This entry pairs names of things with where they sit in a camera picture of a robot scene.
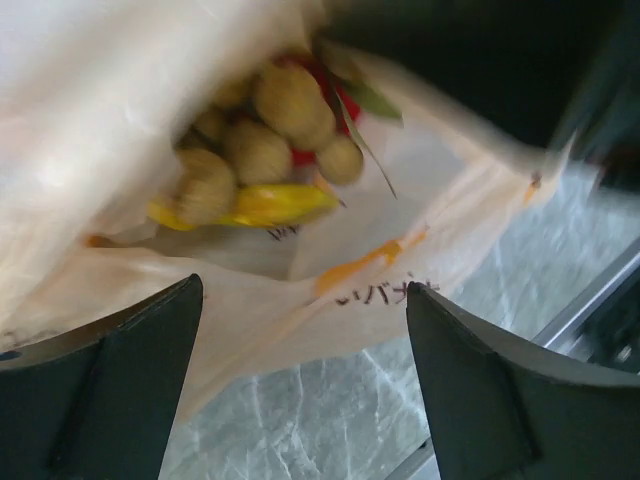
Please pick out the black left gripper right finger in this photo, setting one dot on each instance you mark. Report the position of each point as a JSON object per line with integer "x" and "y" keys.
{"x": 501, "y": 407}

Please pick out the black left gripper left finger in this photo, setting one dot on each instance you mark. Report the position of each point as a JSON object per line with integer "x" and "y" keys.
{"x": 99, "y": 401}

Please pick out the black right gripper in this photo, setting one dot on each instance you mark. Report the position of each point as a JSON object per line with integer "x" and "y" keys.
{"x": 547, "y": 73}

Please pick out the peach plastic bag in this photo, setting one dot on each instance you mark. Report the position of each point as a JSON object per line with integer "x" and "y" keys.
{"x": 93, "y": 94}

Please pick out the bunch of brown longans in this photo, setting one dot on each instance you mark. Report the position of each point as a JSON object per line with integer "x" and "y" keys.
{"x": 269, "y": 128}

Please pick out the red fruit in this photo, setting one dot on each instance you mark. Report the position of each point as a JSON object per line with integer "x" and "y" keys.
{"x": 313, "y": 66}

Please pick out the yellow banana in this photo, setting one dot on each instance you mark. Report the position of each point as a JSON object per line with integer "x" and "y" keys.
{"x": 262, "y": 206}

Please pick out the aluminium table edge rail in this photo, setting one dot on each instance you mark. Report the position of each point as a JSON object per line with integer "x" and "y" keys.
{"x": 600, "y": 327}

